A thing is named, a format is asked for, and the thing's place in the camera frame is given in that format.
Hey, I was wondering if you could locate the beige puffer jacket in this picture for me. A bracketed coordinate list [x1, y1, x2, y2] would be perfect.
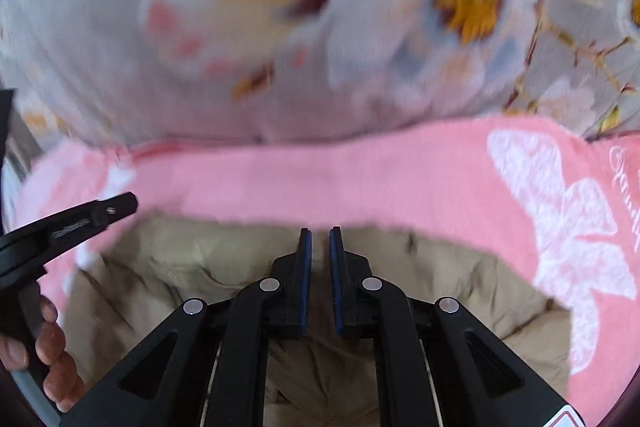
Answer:
[62, 212, 573, 427]

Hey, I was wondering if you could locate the pink butterfly print blanket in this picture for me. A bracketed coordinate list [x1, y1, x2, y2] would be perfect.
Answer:
[15, 117, 640, 427]

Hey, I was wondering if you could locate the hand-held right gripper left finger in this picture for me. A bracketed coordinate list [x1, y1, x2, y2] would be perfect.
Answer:
[60, 228, 313, 427]

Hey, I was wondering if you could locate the person's left hand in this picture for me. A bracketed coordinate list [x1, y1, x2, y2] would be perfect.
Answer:
[0, 297, 86, 413]

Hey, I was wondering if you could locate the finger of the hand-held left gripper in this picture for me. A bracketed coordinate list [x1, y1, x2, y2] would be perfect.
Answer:
[42, 192, 138, 267]

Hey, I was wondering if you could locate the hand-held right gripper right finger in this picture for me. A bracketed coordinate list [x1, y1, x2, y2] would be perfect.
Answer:
[328, 226, 586, 427]

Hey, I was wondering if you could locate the grey floral quilt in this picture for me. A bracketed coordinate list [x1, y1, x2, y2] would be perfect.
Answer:
[0, 0, 640, 148]

